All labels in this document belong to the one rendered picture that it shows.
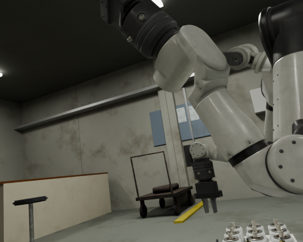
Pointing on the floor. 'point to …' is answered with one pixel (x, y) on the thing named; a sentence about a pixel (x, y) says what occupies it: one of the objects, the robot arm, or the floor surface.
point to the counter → (86, 185)
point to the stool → (30, 211)
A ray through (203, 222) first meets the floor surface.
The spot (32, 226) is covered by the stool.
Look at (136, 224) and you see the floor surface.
